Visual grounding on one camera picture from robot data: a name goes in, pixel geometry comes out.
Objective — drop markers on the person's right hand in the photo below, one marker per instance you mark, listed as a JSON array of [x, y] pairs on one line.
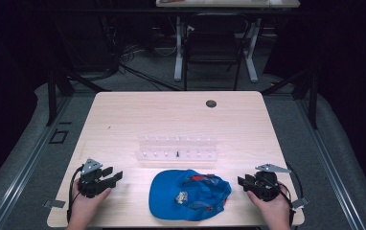
[[272, 212]]

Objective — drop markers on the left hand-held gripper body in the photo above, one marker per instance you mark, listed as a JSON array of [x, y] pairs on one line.
[[90, 183]]

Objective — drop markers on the black metal stand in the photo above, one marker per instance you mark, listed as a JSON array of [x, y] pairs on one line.
[[56, 89], [305, 92]]

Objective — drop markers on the black chair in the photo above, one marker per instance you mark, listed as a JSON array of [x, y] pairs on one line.
[[213, 44]]

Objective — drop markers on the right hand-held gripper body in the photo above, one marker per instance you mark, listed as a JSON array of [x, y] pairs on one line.
[[265, 187]]

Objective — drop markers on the person's left hand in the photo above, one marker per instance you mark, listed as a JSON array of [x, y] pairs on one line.
[[86, 206]]

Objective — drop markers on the round dark table grommet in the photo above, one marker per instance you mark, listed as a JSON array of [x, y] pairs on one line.
[[211, 103]]

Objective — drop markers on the clear acrylic peg rack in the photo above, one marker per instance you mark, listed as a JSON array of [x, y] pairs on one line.
[[178, 148]]

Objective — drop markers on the grey tape tab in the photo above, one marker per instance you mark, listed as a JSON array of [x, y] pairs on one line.
[[300, 203], [55, 203]]

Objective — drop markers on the white-legged desk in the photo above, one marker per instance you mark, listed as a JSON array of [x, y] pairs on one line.
[[232, 4]]

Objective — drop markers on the blue baseball cap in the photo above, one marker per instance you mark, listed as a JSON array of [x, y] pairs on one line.
[[184, 198]]

